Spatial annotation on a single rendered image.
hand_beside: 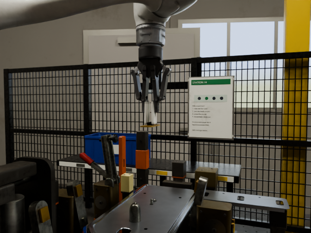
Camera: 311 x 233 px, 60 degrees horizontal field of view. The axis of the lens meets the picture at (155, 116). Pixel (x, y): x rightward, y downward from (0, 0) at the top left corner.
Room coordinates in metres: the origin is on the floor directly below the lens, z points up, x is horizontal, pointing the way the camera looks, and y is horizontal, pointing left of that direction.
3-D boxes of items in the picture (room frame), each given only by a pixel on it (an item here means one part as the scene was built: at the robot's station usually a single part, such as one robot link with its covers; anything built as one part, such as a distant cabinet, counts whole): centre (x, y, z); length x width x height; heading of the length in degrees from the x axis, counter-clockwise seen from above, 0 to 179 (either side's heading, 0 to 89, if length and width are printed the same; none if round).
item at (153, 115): (0.83, 0.00, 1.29); 0.03 x 0.01 x 0.07; 160
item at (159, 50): (0.84, 0.02, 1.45); 0.08 x 0.07 x 0.09; 70
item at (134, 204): (0.73, 0.06, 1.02); 0.03 x 0.03 x 0.07
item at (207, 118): (1.33, -0.27, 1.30); 0.23 x 0.02 x 0.31; 70
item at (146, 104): (0.84, 0.03, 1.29); 0.03 x 0.01 x 0.07; 160
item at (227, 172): (1.32, 0.05, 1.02); 0.90 x 0.22 x 0.03; 70
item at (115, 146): (1.37, 0.19, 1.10); 0.30 x 0.17 x 0.13; 75
